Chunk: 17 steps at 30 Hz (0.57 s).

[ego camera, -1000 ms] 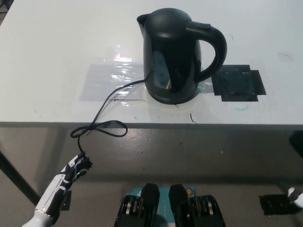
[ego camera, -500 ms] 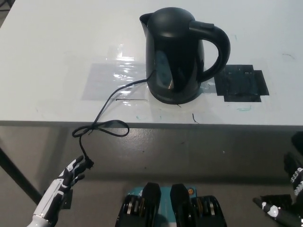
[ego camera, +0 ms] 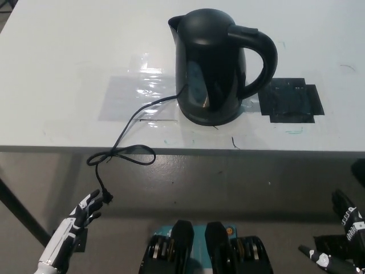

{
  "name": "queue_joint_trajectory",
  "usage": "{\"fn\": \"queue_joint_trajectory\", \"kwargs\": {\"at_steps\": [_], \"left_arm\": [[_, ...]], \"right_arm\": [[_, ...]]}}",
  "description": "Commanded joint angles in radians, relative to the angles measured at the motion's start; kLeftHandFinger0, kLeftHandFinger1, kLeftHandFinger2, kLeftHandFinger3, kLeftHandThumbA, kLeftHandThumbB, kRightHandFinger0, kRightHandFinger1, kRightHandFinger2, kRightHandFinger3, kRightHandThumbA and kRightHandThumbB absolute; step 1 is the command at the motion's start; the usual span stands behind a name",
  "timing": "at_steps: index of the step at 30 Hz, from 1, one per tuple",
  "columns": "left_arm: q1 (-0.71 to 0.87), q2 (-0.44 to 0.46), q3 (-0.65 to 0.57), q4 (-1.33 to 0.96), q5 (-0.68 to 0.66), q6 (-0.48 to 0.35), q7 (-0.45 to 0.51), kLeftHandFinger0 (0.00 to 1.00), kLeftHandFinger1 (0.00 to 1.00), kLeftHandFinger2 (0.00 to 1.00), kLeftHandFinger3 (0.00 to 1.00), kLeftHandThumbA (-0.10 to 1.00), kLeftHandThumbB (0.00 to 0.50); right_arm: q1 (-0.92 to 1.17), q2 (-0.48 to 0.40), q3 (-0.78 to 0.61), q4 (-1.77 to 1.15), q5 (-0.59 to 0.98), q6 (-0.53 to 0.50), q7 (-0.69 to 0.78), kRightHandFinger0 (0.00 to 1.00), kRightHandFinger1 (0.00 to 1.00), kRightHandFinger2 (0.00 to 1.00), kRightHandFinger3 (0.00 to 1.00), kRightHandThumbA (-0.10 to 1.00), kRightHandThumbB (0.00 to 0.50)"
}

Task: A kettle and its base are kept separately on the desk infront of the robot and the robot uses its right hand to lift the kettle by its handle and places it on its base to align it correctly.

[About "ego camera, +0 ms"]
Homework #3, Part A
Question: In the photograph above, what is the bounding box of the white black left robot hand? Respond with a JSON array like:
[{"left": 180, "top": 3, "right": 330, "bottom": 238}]
[{"left": 38, "top": 189, "right": 103, "bottom": 268}]

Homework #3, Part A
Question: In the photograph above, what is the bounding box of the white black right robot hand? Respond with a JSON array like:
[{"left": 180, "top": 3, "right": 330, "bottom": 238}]
[{"left": 298, "top": 189, "right": 365, "bottom": 274}]

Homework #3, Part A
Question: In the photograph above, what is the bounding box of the black electric kettle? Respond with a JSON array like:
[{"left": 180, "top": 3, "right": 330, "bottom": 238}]
[{"left": 167, "top": 9, "right": 279, "bottom": 124}]

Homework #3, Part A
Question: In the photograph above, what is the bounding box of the black tape patch on desk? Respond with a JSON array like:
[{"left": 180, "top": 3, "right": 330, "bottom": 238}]
[{"left": 258, "top": 77, "right": 326, "bottom": 124}]

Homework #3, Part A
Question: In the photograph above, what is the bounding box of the black round kettle base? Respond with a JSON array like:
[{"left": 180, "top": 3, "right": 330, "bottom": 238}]
[{"left": 179, "top": 107, "right": 242, "bottom": 127}]

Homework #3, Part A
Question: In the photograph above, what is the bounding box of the small black floor tape square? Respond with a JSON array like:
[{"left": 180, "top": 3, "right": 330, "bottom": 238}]
[{"left": 72, "top": 228, "right": 88, "bottom": 253}]

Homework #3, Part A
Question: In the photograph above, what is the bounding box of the large black floor tape square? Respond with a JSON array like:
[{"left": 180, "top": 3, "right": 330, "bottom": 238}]
[{"left": 313, "top": 233, "right": 356, "bottom": 260}]

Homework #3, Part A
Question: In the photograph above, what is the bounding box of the dark object at floor edge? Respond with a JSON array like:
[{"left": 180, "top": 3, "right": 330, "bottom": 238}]
[{"left": 351, "top": 159, "right": 365, "bottom": 185}]

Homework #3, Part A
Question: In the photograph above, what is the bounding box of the grey transparent plastic sheet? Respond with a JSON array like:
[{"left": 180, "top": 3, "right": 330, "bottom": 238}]
[{"left": 98, "top": 74, "right": 180, "bottom": 123}]

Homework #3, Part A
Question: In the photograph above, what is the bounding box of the black power cord with plug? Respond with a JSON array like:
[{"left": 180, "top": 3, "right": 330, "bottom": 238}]
[{"left": 86, "top": 84, "right": 189, "bottom": 206}]

